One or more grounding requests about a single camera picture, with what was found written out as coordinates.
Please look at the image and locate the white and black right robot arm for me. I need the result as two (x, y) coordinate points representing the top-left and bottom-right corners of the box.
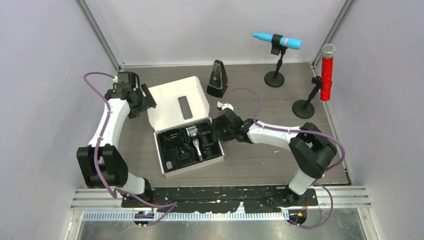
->
(212, 108), (337, 205)

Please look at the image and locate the black stand of blue microphone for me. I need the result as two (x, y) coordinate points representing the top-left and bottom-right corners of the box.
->
(263, 34), (288, 89)

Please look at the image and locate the red glitter microphone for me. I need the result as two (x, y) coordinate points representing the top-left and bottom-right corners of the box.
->
(320, 43), (336, 102)

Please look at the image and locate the black stand of red microphone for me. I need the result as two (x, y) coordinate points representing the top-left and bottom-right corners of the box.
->
(292, 76), (323, 119)

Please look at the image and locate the black metronome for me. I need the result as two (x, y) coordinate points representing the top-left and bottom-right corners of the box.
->
(206, 59), (228, 98)

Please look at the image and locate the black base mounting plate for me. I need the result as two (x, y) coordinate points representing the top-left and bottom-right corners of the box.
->
(139, 185), (318, 214)

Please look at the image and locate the white box with black tray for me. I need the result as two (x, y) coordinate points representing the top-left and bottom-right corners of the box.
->
(147, 76), (225, 178)

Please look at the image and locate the blue microphone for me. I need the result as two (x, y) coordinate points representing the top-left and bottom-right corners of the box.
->
(252, 32), (302, 50)

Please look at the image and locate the black and silver hair clipper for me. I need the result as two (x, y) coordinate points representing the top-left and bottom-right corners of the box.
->
(185, 125), (203, 161)

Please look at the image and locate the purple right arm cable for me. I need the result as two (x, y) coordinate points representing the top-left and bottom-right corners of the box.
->
(220, 87), (347, 230)

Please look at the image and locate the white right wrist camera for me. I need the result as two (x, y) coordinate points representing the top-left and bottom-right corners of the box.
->
(216, 101), (234, 111)

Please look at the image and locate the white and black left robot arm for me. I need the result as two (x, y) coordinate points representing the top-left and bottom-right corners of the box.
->
(76, 71), (157, 207)

